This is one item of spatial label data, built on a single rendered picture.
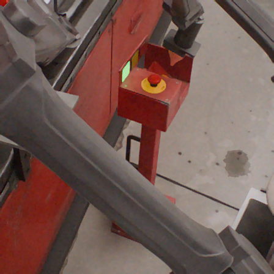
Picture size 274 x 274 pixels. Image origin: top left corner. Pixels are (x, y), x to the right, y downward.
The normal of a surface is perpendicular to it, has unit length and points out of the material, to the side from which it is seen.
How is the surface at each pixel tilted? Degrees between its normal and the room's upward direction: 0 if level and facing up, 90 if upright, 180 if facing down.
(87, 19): 0
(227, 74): 0
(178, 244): 69
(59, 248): 0
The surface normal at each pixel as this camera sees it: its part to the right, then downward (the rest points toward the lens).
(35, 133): 0.21, 0.42
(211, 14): 0.05, -0.68
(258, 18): -0.15, -0.07
